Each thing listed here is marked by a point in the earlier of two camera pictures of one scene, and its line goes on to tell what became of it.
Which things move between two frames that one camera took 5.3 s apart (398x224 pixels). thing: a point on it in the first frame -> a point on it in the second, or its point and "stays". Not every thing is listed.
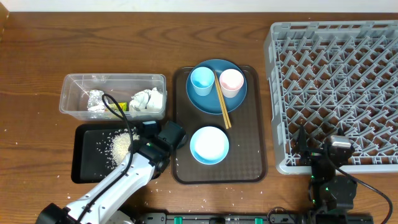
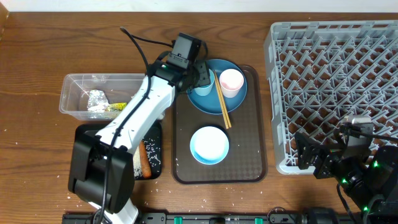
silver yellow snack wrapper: (95, 102) stays
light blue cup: (203, 79) stays
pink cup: (231, 80) stays
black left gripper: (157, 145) -> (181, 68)
